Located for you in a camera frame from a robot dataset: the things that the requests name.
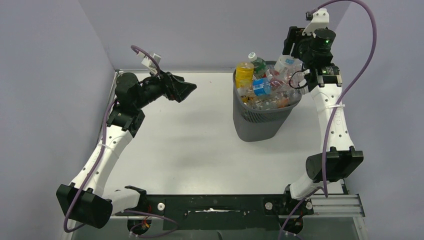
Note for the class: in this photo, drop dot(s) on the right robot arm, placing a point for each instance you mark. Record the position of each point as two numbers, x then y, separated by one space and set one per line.
338 157

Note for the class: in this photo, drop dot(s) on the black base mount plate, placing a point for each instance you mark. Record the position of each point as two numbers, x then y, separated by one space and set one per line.
226 212

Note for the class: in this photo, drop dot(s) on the clear bottle white blue label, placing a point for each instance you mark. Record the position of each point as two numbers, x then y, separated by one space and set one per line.
287 68

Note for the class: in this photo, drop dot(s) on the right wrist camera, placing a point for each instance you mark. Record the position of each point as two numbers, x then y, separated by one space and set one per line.
318 19

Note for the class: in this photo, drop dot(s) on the clear crushed bottle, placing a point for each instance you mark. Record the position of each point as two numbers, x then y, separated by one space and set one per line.
283 97

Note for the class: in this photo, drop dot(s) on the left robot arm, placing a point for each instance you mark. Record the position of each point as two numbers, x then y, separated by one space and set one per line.
84 199

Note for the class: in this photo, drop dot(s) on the green tinted bottle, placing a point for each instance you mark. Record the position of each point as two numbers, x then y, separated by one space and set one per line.
260 66

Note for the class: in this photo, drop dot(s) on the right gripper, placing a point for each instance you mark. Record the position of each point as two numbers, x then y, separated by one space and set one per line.
294 33

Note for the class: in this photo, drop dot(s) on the aluminium frame rail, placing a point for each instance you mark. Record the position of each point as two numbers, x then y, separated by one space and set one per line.
336 217

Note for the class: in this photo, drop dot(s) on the yellow juice bottle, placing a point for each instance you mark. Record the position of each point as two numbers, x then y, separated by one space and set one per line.
243 79

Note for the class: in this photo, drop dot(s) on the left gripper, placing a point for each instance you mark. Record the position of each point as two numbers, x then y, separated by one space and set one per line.
176 88

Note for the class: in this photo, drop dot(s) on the grey mesh waste bin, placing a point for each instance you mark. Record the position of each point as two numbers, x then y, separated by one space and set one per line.
253 125

